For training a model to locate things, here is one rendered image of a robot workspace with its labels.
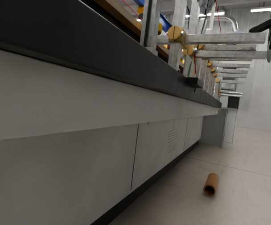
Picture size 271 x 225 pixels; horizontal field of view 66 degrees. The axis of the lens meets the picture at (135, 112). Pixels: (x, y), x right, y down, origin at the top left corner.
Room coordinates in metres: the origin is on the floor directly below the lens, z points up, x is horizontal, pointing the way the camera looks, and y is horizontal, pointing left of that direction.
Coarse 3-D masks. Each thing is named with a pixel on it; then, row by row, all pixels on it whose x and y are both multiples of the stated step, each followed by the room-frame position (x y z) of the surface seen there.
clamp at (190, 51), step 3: (189, 45) 0.99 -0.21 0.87; (189, 48) 0.99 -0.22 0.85; (192, 48) 0.98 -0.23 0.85; (183, 51) 1.00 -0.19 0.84; (186, 51) 1.00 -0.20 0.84; (189, 51) 0.99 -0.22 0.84; (192, 51) 0.98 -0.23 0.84; (183, 54) 1.02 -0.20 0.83; (189, 54) 0.99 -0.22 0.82; (192, 54) 1.00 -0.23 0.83; (195, 54) 1.04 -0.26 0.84
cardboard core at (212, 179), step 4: (208, 176) 1.61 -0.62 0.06; (212, 176) 1.56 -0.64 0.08; (216, 176) 1.60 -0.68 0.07; (208, 180) 1.48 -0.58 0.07; (212, 180) 1.47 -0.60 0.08; (216, 180) 1.52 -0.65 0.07; (208, 184) 1.39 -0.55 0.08; (212, 184) 1.40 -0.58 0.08; (216, 184) 1.46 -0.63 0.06; (204, 188) 1.40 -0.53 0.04; (208, 188) 1.49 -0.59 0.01; (212, 188) 1.50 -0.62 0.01; (216, 188) 1.42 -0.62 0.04; (204, 192) 1.40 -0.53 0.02; (208, 192) 1.42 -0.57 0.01; (212, 192) 1.42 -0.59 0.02
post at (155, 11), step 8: (144, 0) 0.56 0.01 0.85; (152, 0) 0.55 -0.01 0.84; (160, 0) 0.57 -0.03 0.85; (144, 8) 0.56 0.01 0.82; (152, 8) 0.55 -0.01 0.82; (160, 8) 0.58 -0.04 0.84; (144, 16) 0.56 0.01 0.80; (152, 16) 0.55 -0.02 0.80; (144, 24) 0.56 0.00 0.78; (152, 24) 0.55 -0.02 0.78; (144, 32) 0.56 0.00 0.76; (152, 32) 0.55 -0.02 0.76; (144, 40) 0.55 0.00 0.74; (152, 40) 0.55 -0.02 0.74; (152, 48) 0.54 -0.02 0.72
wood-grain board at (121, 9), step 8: (96, 0) 0.66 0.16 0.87; (104, 0) 0.65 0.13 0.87; (112, 0) 0.68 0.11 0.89; (104, 8) 0.71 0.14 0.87; (112, 8) 0.70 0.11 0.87; (120, 8) 0.73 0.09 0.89; (120, 16) 0.76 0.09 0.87; (128, 16) 0.78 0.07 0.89; (128, 24) 0.83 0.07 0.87; (136, 24) 0.85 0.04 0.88; (136, 32) 0.91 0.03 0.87; (160, 48) 1.13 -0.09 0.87; (168, 56) 1.29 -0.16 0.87
